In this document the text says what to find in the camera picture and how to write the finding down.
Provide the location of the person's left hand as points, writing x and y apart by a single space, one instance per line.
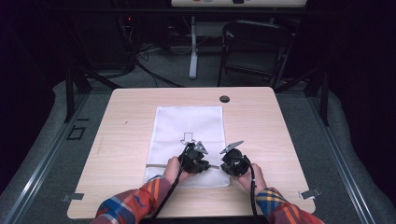
172 169

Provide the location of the black tape strip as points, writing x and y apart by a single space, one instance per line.
82 119

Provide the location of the black tape square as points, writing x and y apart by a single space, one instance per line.
73 138

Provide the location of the grey tape piece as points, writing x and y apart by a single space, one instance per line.
309 193
74 196

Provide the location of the aluminium floor rail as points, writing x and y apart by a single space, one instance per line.
342 168
40 174

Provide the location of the person's right hand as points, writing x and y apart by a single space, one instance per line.
257 180

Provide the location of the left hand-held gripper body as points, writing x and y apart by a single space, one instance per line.
191 155

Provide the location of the white desk leg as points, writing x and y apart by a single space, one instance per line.
193 62

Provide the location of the white cloth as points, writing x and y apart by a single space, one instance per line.
186 121

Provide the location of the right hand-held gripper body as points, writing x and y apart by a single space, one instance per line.
236 158

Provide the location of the black metal crossbar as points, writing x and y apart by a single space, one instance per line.
124 11

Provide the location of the light wooden desk top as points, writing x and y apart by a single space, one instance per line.
274 3

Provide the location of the dark equipment cabinet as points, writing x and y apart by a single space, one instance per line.
102 40

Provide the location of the black folding chair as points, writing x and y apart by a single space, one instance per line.
258 32

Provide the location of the black metal stand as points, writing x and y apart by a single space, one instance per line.
69 99
324 99

